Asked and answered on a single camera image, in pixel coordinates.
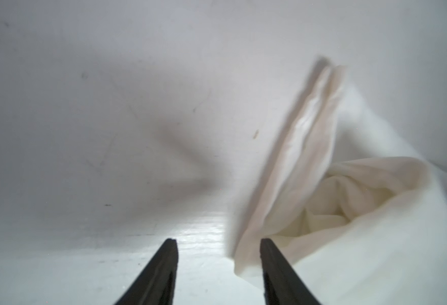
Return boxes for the white cloth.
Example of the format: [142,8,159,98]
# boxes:
[234,60,447,304]

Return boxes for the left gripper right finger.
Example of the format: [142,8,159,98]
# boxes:
[260,238,321,305]

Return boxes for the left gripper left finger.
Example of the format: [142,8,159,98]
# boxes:
[115,238,178,305]

